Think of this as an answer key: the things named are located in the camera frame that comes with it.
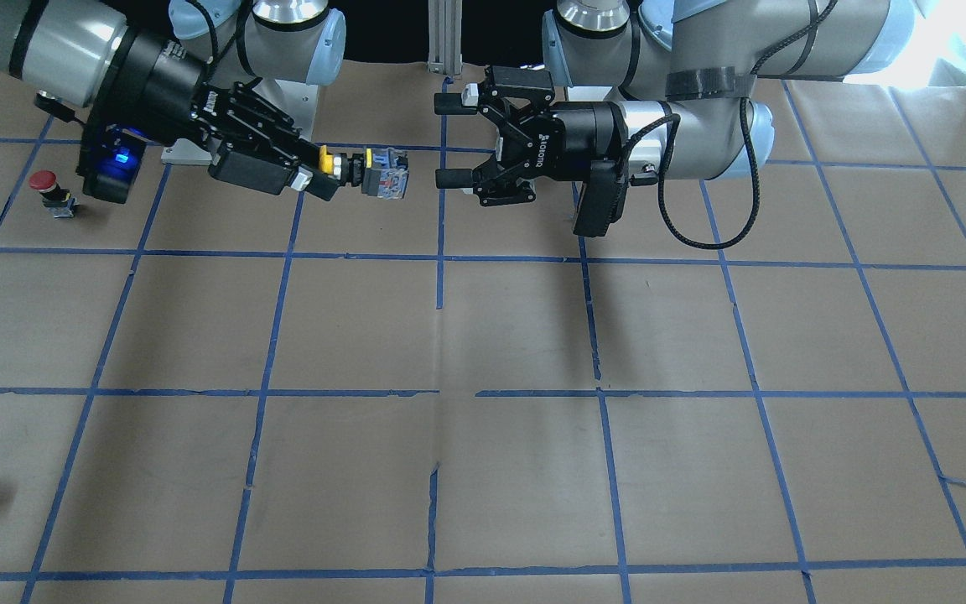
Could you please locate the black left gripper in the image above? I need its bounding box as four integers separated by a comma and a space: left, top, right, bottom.
434, 65, 627, 207

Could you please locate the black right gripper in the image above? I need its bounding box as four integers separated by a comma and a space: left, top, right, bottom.
85, 29, 341, 201

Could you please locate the yellow push button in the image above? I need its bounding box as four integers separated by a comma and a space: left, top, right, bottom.
319, 145, 410, 199

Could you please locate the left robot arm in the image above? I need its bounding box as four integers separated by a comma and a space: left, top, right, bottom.
434, 1, 917, 237

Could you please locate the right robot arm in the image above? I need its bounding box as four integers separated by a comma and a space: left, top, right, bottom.
0, 1, 366, 203

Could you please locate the red push button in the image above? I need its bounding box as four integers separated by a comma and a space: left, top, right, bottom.
28, 169, 77, 219

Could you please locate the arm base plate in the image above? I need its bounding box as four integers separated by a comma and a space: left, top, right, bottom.
161, 79, 319, 172

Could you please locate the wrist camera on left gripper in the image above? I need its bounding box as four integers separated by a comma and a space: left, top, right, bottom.
574, 159, 622, 237

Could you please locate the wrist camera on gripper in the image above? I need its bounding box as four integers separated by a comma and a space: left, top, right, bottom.
76, 119, 147, 204
574, 159, 622, 237

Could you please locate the aluminium frame post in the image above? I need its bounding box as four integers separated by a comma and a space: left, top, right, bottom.
427, 0, 463, 79

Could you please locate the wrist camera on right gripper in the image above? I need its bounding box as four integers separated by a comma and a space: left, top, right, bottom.
76, 119, 147, 204

